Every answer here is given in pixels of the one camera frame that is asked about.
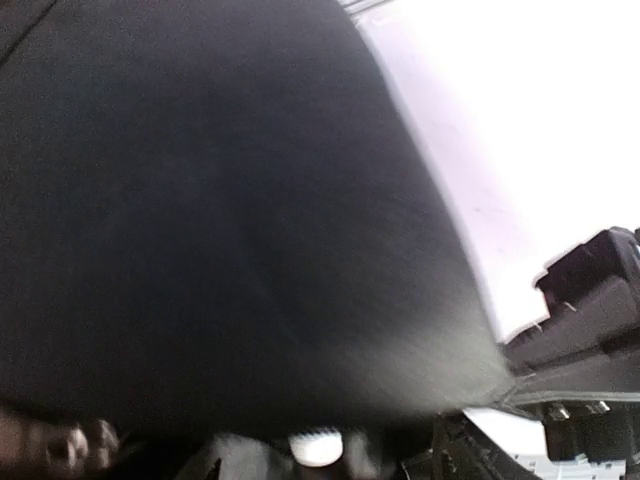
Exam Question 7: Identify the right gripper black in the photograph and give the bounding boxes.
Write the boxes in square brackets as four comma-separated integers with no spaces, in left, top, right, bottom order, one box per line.
[502,227,639,463]

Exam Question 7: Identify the green white glue stick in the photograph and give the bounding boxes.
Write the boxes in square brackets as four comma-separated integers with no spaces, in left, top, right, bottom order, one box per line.
[288,428,344,468]

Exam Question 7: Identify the black student bag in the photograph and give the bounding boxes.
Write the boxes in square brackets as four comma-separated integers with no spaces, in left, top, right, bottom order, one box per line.
[1,1,511,442]

